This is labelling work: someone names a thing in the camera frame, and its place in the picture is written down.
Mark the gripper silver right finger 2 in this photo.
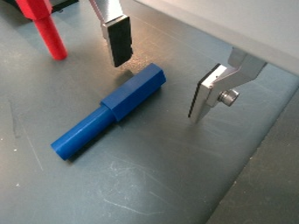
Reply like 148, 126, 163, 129
188, 48, 267, 123

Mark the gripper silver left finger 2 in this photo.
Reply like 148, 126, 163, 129
88, 0, 133, 67

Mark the blue stepped peg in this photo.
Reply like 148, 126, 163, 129
51, 64, 165, 160

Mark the red stepped peg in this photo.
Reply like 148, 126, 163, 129
16, 0, 68, 60

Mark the black angle bracket fixture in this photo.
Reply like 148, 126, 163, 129
0, 0, 79, 12

